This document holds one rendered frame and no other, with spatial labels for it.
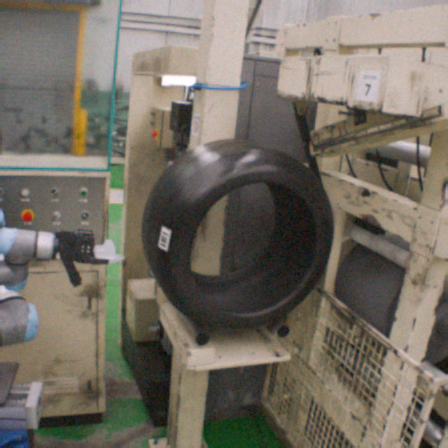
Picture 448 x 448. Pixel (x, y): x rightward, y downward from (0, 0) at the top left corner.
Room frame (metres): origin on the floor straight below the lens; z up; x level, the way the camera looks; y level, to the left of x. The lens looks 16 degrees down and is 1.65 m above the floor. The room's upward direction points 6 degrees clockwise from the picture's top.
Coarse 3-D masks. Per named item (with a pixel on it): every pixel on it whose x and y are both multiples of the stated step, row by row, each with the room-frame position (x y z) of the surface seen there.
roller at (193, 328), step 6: (186, 318) 1.43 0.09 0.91; (186, 324) 1.41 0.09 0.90; (192, 324) 1.38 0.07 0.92; (198, 324) 1.37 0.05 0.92; (192, 330) 1.35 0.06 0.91; (198, 330) 1.34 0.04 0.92; (204, 330) 1.34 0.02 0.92; (192, 336) 1.34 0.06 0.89; (198, 336) 1.32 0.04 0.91; (204, 336) 1.32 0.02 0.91; (198, 342) 1.31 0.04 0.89; (204, 342) 1.32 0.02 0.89
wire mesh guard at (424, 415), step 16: (320, 288) 1.59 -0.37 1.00; (336, 304) 1.48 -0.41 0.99; (336, 320) 1.48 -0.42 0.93; (288, 336) 1.75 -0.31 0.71; (304, 336) 1.64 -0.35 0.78; (384, 336) 1.26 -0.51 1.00; (320, 352) 1.52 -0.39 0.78; (336, 352) 1.44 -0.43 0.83; (352, 352) 1.37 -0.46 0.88; (400, 352) 1.17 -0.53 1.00; (384, 368) 1.22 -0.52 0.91; (400, 368) 1.16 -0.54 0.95; (416, 368) 1.10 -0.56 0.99; (304, 384) 1.58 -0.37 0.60; (320, 384) 1.49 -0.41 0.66; (352, 384) 1.33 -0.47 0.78; (400, 384) 1.15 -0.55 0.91; (432, 384) 1.04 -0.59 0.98; (272, 400) 1.78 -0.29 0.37; (320, 400) 1.47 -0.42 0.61; (336, 400) 1.39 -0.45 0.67; (352, 400) 1.32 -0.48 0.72; (368, 400) 1.25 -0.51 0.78; (432, 400) 1.03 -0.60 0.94; (272, 416) 1.74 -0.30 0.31; (320, 416) 1.45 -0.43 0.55; (288, 432) 1.63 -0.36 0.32; (352, 432) 1.27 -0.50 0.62; (416, 432) 1.04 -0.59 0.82
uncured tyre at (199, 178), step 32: (192, 160) 1.42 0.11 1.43; (224, 160) 1.35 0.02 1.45; (256, 160) 1.37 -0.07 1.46; (288, 160) 1.42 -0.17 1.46; (160, 192) 1.40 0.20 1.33; (192, 192) 1.30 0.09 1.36; (224, 192) 1.31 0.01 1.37; (288, 192) 1.70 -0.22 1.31; (320, 192) 1.45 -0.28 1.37; (160, 224) 1.30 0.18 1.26; (192, 224) 1.28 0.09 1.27; (288, 224) 1.72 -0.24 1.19; (320, 224) 1.44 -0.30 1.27; (160, 256) 1.29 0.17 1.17; (256, 256) 1.71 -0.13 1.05; (288, 256) 1.69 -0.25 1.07; (320, 256) 1.44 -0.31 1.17; (192, 288) 1.29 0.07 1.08; (224, 288) 1.63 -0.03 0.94; (256, 288) 1.64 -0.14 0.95; (288, 288) 1.56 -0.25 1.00; (192, 320) 1.34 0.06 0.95; (224, 320) 1.34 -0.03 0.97; (256, 320) 1.37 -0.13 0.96
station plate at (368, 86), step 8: (360, 72) 1.31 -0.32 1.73; (368, 72) 1.28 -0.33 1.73; (376, 72) 1.24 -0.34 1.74; (360, 80) 1.30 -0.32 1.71; (368, 80) 1.27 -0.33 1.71; (376, 80) 1.24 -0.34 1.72; (360, 88) 1.30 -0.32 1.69; (368, 88) 1.27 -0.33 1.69; (376, 88) 1.24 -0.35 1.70; (360, 96) 1.29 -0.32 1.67; (368, 96) 1.26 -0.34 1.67; (376, 96) 1.23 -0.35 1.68
